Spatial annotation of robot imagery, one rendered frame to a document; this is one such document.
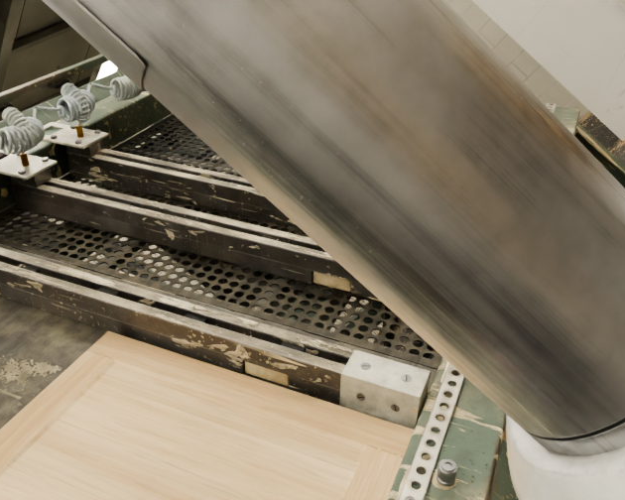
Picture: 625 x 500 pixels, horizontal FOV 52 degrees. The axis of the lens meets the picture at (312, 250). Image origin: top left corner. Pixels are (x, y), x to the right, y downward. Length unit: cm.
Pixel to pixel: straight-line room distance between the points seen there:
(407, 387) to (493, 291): 77
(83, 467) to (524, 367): 82
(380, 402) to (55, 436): 48
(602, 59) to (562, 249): 442
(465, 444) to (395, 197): 77
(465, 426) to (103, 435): 53
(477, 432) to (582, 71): 387
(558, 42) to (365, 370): 382
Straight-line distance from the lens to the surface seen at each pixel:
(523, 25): 465
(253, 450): 98
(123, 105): 201
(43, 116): 249
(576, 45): 464
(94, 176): 178
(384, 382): 100
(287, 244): 130
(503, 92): 24
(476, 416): 101
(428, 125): 21
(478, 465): 94
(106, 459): 100
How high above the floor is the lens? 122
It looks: 2 degrees down
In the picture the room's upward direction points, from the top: 48 degrees counter-clockwise
